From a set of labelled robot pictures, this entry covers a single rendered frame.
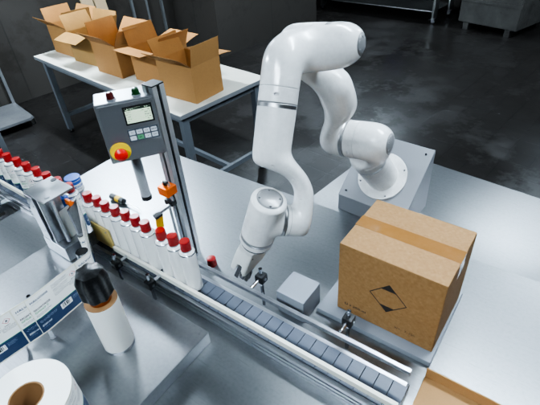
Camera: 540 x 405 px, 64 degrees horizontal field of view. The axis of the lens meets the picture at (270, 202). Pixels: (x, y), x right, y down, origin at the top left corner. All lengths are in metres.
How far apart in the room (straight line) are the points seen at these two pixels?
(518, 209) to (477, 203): 0.15
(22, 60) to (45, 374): 5.05
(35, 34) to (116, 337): 5.03
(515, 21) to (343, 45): 5.98
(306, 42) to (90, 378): 1.04
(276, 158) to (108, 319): 0.64
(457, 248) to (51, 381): 1.07
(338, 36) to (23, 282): 1.31
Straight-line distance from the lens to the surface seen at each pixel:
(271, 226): 0.98
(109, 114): 1.31
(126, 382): 1.32
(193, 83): 2.93
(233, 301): 1.41
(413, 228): 1.30
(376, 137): 1.33
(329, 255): 1.61
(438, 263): 1.21
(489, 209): 1.94
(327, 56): 1.04
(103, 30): 3.94
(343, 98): 1.21
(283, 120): 0.95
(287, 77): 0.96
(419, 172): 1.71
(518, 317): 1.55
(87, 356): 1.42
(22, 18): 5.97
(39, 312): 1.43
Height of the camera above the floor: 1.94
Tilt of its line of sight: 37 degrees down
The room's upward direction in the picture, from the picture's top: 5 degrees counter-clockwise
